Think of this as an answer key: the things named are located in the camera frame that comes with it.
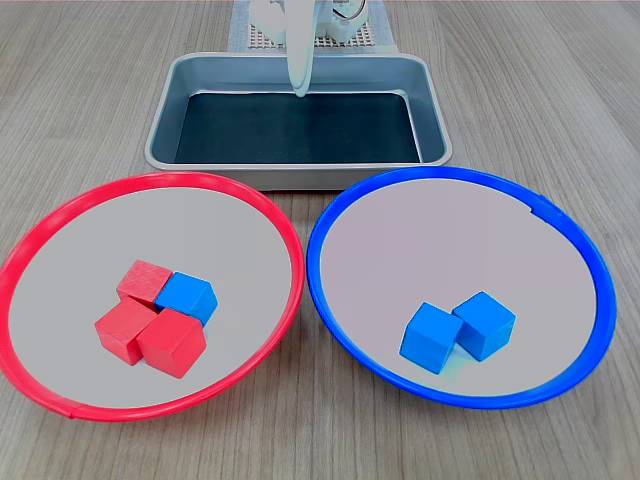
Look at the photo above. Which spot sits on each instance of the blue cube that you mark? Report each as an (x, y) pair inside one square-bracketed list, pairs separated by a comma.
[(187, 297), (485, 325), (430, 337)]

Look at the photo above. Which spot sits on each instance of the black tray mat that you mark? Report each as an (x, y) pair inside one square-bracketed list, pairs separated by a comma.
[(300, 130)]

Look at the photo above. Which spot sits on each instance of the steel tray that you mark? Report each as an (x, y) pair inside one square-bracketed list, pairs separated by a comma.
[(165, 125)]

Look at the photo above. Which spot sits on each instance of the red-rimmed white plate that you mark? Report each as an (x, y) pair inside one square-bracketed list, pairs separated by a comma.
[(150, 225)]

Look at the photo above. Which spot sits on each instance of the blue-rimmed white plate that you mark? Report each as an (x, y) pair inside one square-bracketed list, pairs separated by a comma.
[(450, 240)]

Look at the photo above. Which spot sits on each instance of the red cube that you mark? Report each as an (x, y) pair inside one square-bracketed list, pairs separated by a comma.
[(142, 280), (120, 332), (172, 345)]

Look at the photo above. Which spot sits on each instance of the pale perforated base plate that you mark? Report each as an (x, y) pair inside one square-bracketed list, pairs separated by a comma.
[(260, 42)]

